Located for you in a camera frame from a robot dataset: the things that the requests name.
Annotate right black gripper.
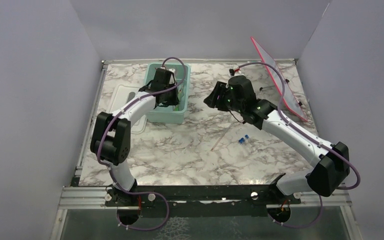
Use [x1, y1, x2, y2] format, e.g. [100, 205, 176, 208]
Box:
[204, 80, 244, 114]

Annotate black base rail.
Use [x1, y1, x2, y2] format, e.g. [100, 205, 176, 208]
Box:
[104, 184, 301, 218]

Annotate pink framed whiteboard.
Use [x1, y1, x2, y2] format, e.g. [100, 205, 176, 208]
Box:
[251, 37, 308, 122]

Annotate glass stirring rod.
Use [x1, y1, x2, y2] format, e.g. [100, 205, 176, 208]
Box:
[211, 128, 229, 151]

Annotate whiteboard stand rod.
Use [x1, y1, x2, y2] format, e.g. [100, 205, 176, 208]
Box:
[259, 85, 276, 92]

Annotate purple cable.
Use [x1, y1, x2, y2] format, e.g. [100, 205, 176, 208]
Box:
[95, 56, 187, 232]
[235, 61, 362, 230]

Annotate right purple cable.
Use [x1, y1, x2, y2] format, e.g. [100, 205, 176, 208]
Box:
[235, 61, 362, 230]

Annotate white bin lid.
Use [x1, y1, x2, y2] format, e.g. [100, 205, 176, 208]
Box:
[105, 84, 147, 135]

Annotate teal plastic bin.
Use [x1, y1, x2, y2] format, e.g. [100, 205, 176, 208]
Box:
[146, 62, 191, 124]

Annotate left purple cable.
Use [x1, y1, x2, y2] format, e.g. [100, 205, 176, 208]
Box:
[95, 56, 187, 232]

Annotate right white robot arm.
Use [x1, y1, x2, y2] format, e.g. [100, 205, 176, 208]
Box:
[204, 75, 350, 204]

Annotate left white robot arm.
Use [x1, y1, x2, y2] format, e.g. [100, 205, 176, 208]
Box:
[90, 67, 180, 206]

